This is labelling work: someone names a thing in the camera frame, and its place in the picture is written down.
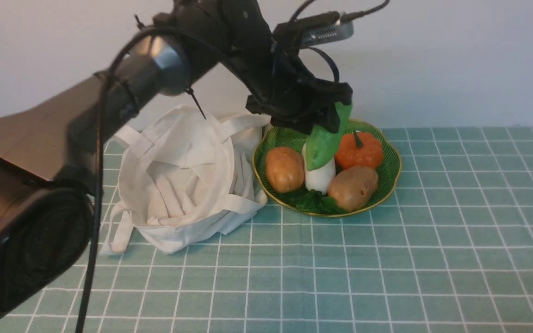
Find brown potato front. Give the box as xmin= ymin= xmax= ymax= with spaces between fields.
xmin=328 ymin=165 xmax=379 ymax=211

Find green glass leaf-shaped plate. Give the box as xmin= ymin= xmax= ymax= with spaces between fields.
xmin=252 ymin=119 xmax=403 ymax=218

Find brown potato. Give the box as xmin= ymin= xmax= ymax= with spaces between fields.
xmin=328 ymin=165 xmax=379 ymax=211
xmin=265 ymin=146 xmax=305 ymax=193

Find dark green leafy vegetable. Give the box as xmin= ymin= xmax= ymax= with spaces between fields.
xmin=296 ymin=190 xmax=349 ymax=215

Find brown potato left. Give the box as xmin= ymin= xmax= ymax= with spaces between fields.
xmin=265 ymin=146 xmax=305 ymax=193

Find orange mini pumpkin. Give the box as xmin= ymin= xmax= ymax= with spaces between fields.
xmin=335 ymin=131 xmax=384 ymax=170

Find black cable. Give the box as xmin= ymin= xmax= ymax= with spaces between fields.
xmin=75 ymin=0 xmax=391 ymax=333

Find light green leaf vegetable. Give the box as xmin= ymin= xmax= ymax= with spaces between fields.
xmin=304 ymin=102 xmax=353 ymax=171

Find white radish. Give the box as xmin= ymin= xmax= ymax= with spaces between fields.
xmin=302 ymin=144 xmax=336 ymax=196

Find white cloth tote bag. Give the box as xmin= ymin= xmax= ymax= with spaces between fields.
xmin=99 ymin=105 xmax=270 ymax=256

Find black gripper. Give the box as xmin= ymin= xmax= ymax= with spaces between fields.
xmin=229 ymin=47 xmax=353 ymax=135

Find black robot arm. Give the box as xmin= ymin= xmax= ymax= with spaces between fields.
xmin=0 ymin=0 xmax=359 ymax=333

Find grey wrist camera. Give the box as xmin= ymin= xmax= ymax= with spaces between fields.
xmin=273 ymin=11 xmax=355 ymax=49

